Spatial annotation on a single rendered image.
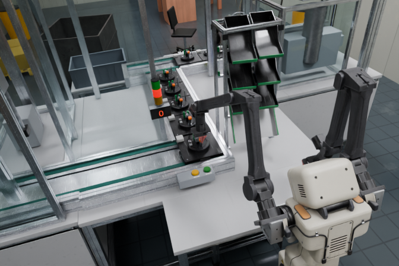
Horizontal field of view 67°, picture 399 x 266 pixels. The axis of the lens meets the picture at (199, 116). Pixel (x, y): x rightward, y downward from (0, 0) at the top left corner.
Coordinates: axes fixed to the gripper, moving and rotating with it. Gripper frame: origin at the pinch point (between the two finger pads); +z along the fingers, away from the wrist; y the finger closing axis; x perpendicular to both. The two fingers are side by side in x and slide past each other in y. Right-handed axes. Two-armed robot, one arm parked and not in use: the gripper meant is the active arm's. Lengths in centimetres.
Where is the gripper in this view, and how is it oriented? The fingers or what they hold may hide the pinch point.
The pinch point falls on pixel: (201, 141)
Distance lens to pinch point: 174.7
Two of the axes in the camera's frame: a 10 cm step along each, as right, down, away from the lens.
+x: 2.9, 5.4, -7.9
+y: -9.6, 2.1, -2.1
